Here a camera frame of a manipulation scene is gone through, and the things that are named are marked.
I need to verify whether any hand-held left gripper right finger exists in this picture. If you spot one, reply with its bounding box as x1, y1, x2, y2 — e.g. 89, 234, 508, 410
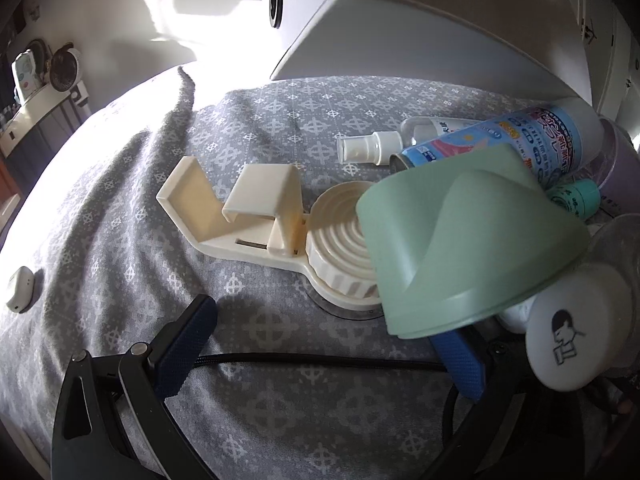
429, 324, 587, 480

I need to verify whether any white disc with figure print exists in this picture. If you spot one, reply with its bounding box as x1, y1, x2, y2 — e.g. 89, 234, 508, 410
525, 264, 633, 392

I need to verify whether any white storage box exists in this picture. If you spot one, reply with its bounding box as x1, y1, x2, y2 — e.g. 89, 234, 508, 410
257, 0, 593, 106

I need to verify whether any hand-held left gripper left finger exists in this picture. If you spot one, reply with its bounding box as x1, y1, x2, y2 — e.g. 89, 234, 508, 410
52, 294, 219, 480

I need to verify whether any cream plastic suction holder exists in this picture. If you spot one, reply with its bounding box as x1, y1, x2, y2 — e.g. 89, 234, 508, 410
156, 156, 383, 308

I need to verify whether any small teal bottle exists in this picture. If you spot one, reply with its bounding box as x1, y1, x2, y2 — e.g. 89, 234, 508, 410
545, 179, 601, 221

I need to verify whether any clear spray bottle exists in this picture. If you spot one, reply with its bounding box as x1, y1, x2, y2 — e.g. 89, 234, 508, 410
336, 116, 481, 167

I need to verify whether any brown wooden furniture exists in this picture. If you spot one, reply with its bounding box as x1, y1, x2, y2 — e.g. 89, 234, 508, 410
0, 160, 21, 211

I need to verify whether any white cabinet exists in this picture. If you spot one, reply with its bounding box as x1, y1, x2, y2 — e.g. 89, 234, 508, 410
555, 0, 640, 126

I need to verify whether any white wall shelf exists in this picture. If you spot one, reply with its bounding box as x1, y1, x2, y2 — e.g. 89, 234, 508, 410
0, 82, 91, 156

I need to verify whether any black braided cable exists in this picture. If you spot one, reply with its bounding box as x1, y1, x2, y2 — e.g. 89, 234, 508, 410
192, 352, 451, 376

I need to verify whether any grey patterned bedsheet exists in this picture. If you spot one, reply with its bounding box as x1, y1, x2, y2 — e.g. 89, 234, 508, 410
0, 67, 640, 480

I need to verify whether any small desk fan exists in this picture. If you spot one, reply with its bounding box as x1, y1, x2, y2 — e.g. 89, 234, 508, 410
49, 45, 81, 93

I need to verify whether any green plastic cover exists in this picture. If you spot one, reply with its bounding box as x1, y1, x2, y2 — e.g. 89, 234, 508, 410
356, 142, 591, 339

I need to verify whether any white earbud case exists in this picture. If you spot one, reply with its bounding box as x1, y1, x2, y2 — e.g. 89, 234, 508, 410
6, 266, 35, 313

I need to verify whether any blue aerosol spray can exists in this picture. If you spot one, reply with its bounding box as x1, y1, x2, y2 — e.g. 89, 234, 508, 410
389, 97, 606, 188

